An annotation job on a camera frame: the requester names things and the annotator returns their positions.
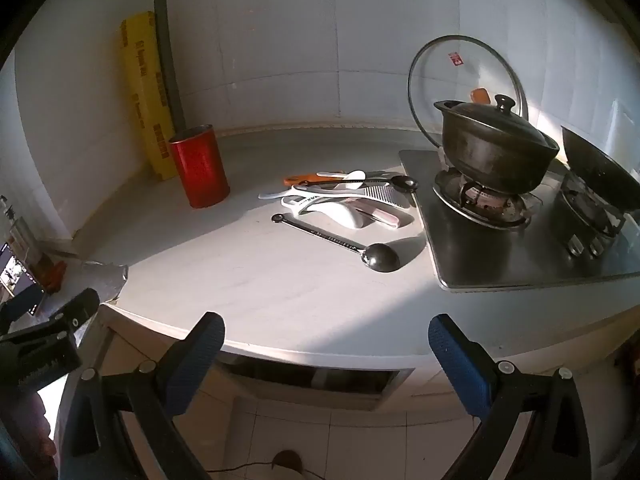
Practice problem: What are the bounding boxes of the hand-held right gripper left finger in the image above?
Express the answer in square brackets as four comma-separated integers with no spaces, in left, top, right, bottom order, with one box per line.
[57,311,227,480]

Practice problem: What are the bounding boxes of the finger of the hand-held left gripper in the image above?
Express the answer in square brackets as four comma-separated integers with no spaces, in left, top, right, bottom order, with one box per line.
[0,299,41,335]
[47,287,102,332]

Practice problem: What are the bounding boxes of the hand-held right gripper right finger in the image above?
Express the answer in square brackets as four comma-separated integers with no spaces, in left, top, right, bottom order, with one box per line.
[427,313,593,480]

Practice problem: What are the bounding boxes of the large black ladle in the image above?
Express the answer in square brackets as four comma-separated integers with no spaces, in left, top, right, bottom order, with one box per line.
[271,213,402,274]

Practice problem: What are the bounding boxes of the red cylindrical holder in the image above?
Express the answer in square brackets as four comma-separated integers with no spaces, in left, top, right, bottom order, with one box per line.
[167,124,231,210]

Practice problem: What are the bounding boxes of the white dotted rice paddle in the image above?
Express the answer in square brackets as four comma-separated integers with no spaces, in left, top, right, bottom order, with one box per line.
[258,184,407,209]

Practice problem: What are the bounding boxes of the white printed rice spoon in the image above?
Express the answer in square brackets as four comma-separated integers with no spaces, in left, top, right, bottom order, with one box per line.
[281,195,375,231]

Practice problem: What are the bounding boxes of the white soup spoon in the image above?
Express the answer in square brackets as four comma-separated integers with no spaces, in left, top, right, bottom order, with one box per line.
[292,180,366,194]
[316,169,367,184]

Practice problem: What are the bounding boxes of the person's left forearm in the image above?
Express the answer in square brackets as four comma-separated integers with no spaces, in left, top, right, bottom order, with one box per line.
[0,390,58,480]

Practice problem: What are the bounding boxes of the silver foil sheet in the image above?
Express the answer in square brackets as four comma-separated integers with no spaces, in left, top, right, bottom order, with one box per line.
[50,260,130,307]

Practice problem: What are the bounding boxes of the condiment bottles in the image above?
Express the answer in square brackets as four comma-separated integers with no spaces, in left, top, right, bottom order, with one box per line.
[0,195,33,261]

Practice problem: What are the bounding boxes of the stainless gas stove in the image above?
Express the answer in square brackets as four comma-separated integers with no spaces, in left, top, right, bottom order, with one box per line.
[398,149,640,292]

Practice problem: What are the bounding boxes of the stove burner grate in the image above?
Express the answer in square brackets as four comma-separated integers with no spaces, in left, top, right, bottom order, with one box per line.
[432,167,544,231]
[559,175,627,258]

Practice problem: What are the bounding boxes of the pink flat stick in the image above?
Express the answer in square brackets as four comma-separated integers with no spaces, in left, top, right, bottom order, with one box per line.
[356,199,417,229]

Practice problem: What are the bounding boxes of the black clay pot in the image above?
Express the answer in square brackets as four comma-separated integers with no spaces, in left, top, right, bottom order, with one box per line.
[433,100,560,194]

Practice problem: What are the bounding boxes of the yellow cling wrap box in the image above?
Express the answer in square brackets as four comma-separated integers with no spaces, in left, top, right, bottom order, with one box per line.
[120,10,182,181]

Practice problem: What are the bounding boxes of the black wok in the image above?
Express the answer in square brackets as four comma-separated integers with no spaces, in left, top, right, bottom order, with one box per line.
[560,125,640,212]

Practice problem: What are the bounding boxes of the black clay pot lid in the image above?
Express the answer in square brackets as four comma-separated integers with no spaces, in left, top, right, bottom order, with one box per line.
[450,93,547,147]

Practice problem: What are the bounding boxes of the grey pipe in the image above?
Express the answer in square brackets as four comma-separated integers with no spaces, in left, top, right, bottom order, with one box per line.
[152,0,189,134]

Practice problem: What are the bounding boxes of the glass pot lid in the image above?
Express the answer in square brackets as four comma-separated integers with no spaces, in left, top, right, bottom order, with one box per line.
[407,35,530,150]

